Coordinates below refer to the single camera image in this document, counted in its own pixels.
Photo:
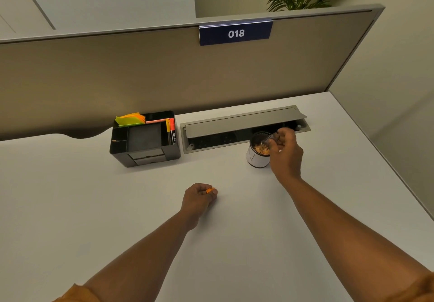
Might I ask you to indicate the yellow highlighter marker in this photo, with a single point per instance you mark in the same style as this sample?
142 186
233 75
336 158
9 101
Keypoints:
168 129

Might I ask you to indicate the beige desk partition panel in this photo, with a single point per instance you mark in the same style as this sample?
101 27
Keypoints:
169 74

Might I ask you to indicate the person's left fingers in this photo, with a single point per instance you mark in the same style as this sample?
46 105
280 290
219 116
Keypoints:
212 195

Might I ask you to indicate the black desk organizer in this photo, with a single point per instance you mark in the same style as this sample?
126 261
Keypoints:
145 142

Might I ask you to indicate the orange sticky notes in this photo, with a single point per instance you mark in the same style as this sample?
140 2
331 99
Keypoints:
135 116

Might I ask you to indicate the green sticky notes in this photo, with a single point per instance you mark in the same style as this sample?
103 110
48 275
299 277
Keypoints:
127 121

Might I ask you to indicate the clear pencil sharpener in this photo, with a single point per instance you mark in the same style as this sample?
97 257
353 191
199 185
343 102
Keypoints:
271 139

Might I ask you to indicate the person's left hand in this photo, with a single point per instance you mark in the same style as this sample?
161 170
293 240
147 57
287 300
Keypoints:
195 198

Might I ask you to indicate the white round container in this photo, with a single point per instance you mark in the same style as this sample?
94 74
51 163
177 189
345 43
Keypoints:
256 157

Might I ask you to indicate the brown pencil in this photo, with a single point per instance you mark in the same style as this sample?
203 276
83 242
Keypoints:
119 140

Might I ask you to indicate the person's right forearm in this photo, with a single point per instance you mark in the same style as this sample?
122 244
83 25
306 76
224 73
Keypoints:
352 244

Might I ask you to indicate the person's right fingers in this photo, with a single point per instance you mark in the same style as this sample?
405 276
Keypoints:
279 139

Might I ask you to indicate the person's right hand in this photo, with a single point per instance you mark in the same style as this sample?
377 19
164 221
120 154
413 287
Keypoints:
287 157

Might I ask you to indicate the orange highlighter marker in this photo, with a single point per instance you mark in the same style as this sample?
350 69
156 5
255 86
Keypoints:
172 130

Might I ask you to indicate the pencil shavings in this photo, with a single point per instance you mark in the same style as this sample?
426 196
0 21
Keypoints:
261 148

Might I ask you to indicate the pink pencil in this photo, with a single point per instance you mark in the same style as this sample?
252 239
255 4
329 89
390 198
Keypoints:
156 121

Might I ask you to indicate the blue desk number sign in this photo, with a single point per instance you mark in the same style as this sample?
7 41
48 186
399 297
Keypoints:
235 33

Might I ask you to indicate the person's left forearm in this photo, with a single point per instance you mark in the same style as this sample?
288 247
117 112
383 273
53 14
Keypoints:
132 261

